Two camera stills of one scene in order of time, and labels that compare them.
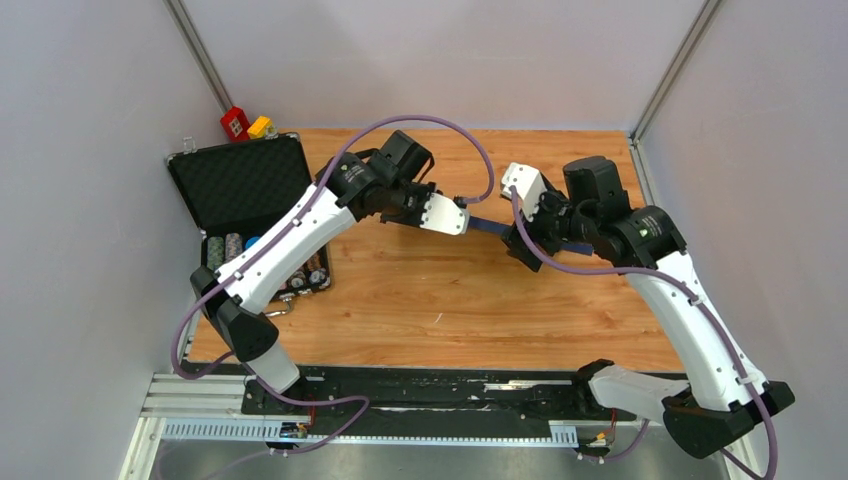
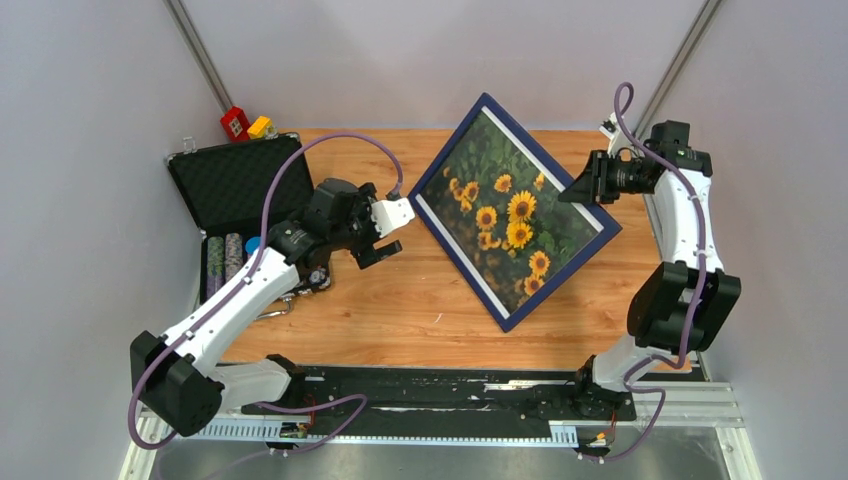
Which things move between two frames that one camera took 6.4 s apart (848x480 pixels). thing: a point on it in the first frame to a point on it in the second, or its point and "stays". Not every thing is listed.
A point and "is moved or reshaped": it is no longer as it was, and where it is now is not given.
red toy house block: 236,124 stays
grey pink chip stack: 233,245 stays
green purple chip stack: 215,252 stays
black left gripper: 424,191 to 365,253
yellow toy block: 259,127 stays
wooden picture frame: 501,227 is moved or reshaped
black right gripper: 518,247 to 591,185
